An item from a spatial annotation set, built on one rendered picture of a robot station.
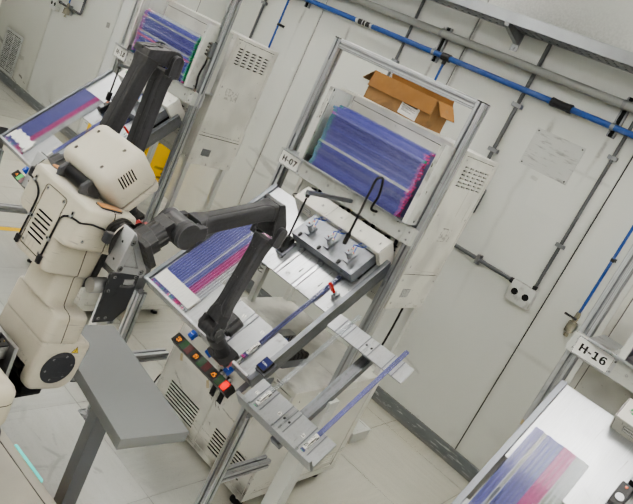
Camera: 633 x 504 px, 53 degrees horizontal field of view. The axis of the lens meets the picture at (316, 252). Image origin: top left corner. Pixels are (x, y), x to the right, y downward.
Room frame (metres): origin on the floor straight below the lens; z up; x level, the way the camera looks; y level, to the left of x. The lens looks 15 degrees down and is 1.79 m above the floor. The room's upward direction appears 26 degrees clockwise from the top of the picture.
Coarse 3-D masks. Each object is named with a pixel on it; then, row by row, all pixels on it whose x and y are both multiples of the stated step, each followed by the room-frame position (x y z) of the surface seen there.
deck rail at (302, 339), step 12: (384, 264) 2.41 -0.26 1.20; (372, 276) 2.36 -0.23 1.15; (384, 276) 2.43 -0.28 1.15; (360, 288) 2.32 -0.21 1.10; (348, 300) 2.29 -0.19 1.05; (324, 312) 2.23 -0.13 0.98; (336, 312) 2.26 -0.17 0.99; (312, 324) 2.19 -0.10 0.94; (324, 324) 2.23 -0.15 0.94; (300, 336) 2.15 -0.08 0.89; (312, 336) 2.19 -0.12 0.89; (288, 348) 2.11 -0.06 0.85; (300, 348) 2.16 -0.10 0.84; (276, 360) 2.07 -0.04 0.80; (252, 384) 2.02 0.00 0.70
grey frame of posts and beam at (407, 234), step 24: (336, 48) 2.83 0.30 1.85; (480, 120) 2.42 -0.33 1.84; (288, 144) 2.84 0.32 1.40; (456, 144) 2.42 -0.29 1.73; (312, 168) 2.70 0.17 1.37; (456, 168) 2.43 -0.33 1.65; (336, 192) 2.61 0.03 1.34; (384, 216) 2.46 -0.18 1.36; (408, 240) 2.39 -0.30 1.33; (240, 432) 2.00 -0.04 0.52; (216, 480) 2.00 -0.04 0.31
